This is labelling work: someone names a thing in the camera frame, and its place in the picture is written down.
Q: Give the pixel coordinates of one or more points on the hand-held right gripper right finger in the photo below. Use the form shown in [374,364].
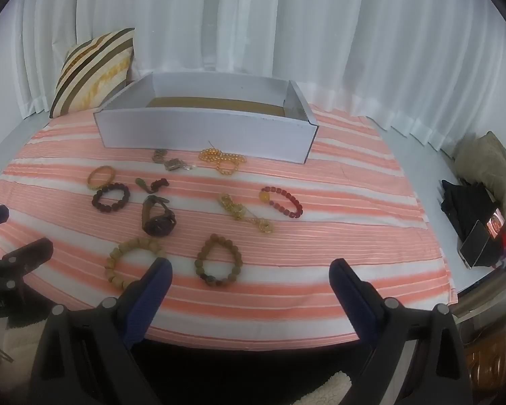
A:
[349,297]

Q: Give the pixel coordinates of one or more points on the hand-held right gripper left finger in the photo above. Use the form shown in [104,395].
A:
[152,295]

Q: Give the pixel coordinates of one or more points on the white cardboard box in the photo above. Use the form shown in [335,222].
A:
[194,130]

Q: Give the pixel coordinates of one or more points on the white fleece blanket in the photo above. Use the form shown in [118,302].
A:
[329,388]
[21,341]

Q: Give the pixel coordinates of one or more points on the pink white striped cloth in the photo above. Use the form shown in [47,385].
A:
[278,287]

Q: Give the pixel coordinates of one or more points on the grey box with picture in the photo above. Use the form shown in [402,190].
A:
[476,240]

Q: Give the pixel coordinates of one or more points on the black bag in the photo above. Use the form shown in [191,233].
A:
[464,211]

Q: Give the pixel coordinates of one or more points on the wooden cabinet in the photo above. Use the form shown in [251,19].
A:
[489,354]

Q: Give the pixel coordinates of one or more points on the brown yellow striped pillow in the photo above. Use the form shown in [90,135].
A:
[88,76]

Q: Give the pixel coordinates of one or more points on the white curtain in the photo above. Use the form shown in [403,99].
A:
[278,29]

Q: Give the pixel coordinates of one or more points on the metal rail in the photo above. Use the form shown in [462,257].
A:
[485,293]

